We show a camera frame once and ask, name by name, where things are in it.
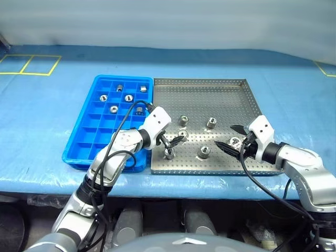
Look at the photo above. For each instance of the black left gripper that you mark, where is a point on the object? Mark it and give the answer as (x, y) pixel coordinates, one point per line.
(160, 137)

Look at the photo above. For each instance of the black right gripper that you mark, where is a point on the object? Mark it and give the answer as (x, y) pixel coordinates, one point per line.
(249, 150)

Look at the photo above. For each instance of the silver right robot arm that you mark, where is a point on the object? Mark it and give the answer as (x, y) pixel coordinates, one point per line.
(296, 157)

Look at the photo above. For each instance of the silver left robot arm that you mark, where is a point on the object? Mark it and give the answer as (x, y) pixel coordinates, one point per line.
(123, 141)

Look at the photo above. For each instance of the blue compartment tray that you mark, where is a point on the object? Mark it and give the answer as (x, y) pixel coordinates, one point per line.
(86, 136)

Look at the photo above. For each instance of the perforated metal tray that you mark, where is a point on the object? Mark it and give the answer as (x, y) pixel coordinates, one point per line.
(199, 99)

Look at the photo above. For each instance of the dark grey rounded shape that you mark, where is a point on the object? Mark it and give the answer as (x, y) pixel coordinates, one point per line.
(128, 228)

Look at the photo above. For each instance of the grey robot torso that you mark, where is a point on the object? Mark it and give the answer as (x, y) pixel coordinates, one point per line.
(183, 242)

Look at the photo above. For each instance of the clear plastic bag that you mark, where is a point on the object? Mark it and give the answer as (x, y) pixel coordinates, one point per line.
(44, 202)
(262, 236)

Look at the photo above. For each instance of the blue plastic table cover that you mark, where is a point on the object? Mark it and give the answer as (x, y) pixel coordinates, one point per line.
(52, 118)

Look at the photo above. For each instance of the black round disc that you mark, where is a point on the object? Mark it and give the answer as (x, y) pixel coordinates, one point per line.
(10, 228)

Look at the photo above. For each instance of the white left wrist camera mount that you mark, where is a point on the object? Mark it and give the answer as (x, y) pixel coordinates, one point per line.
(157, 118)

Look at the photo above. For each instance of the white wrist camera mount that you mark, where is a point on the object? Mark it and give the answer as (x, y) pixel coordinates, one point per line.
(262, 128)
(157, 118)

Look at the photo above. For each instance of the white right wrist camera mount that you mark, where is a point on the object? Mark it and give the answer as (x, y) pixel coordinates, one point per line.
(262, 128)

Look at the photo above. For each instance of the grey metal frame post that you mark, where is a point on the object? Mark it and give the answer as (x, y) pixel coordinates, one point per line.
(4, 43)

